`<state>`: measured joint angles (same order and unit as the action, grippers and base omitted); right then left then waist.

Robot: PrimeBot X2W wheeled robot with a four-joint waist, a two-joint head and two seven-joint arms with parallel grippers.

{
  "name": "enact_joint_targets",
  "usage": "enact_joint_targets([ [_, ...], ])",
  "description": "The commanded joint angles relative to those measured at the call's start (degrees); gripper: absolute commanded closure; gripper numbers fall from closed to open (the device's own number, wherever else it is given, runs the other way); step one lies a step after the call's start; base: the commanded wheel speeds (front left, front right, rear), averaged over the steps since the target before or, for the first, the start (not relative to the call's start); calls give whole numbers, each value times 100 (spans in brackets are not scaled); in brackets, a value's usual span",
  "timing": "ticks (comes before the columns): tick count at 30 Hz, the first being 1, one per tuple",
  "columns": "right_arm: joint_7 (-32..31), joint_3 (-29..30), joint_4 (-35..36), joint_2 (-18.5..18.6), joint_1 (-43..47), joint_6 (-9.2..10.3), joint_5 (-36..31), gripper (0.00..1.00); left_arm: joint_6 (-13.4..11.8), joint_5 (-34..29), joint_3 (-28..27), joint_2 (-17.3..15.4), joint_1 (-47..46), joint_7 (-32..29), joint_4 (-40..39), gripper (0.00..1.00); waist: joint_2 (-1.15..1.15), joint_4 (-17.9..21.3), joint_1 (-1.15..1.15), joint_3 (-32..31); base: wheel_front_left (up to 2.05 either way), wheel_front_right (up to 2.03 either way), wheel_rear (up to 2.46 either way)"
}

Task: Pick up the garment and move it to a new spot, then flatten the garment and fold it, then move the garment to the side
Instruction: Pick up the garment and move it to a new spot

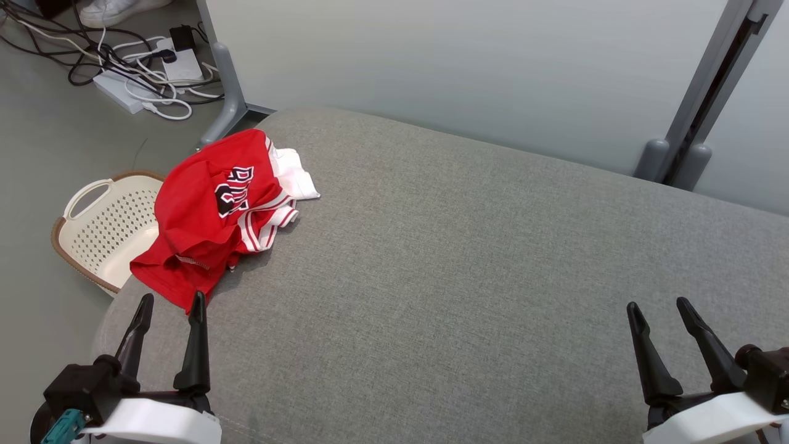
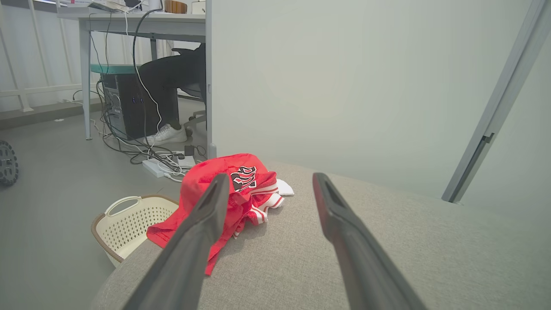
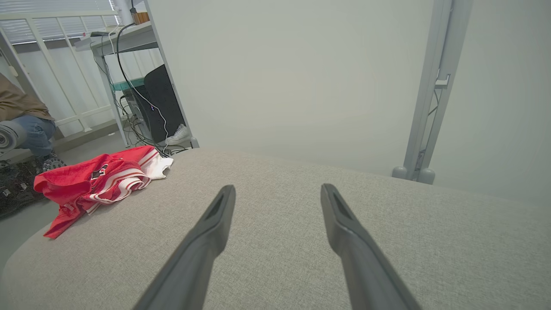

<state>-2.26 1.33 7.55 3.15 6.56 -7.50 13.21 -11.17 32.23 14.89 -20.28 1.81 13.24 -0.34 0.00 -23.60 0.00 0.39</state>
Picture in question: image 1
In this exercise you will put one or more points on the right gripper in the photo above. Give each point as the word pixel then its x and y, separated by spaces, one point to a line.
pixel 709 422

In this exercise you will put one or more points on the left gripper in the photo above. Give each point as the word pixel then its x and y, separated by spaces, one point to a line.
pixel 160 425

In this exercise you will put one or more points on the red basketball jersey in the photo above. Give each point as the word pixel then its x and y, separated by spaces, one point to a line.
pixel 197 228

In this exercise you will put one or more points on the cream perforated laundry basket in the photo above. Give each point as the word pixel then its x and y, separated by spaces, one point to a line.
pixel 111 234

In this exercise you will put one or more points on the white power strip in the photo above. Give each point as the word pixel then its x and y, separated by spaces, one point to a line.
pixel 185 65
pixel 120 89

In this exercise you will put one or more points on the black power adapter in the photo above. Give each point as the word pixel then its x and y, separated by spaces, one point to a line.
pixel 182 37

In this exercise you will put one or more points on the white sneaker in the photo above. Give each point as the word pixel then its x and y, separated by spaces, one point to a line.
pixel 117 9

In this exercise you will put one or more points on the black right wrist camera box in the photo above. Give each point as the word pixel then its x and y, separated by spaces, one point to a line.
pixel 767 376

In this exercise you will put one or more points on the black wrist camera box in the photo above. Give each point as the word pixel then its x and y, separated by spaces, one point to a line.
pixel 80 385
pixel 767 376

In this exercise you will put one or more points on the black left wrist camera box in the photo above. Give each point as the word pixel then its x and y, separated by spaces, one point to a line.
pixel 80 385

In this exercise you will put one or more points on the grey partition post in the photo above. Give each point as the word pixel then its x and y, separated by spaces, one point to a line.
pixel 709 92
pixel 228 92

